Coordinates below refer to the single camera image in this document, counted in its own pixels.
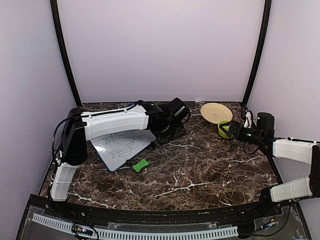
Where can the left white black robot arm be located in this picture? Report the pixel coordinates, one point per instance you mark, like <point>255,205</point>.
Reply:
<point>80,127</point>

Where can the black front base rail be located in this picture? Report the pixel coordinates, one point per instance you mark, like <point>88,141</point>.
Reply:
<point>245,216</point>

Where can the blue framed whiteboard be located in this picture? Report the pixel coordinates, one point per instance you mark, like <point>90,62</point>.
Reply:
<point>115,149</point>

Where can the wrist black camera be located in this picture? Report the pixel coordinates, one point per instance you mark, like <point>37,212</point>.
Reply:
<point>177,111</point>
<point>265,121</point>

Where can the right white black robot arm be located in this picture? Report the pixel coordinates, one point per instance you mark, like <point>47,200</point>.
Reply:
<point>303,151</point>

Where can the green whiteboard eraser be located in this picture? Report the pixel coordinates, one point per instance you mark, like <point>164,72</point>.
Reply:
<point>141,165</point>

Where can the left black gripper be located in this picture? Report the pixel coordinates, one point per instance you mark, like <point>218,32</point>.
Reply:
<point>180,131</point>

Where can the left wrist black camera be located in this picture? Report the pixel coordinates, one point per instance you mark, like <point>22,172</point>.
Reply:
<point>177,111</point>

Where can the left black frame post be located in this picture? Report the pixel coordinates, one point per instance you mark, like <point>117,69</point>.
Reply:
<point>63,51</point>

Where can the right black frame post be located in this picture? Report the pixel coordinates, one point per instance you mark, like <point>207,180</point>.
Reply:
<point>259,51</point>

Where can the lime green bowl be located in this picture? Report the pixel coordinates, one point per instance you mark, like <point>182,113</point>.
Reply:
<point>224,129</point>

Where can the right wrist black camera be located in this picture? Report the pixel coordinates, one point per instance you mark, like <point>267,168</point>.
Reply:
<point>265,121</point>

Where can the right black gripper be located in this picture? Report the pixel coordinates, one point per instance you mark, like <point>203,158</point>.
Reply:
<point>239,126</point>

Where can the black frame post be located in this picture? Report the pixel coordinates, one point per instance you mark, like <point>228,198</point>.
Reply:
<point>259,51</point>
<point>63,51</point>

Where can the beige round plate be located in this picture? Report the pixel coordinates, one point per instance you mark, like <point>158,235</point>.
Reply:
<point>214,113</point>

